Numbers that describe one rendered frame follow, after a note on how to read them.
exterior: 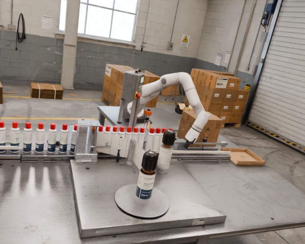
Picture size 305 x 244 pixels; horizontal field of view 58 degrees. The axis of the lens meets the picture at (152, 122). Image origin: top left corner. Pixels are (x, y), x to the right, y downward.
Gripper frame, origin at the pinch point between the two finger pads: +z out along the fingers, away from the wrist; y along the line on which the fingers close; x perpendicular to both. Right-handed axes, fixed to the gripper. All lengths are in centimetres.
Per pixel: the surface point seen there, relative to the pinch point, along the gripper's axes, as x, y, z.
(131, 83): -67, -1, -25
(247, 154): 72, -8, -15
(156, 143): -27.6, 2.3, 7.2
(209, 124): 23.8, -18.9, -22.3
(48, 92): -65, -433, 108
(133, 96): -62, 1, -18
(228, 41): 298, -480, -205
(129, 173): -50, 31, 25
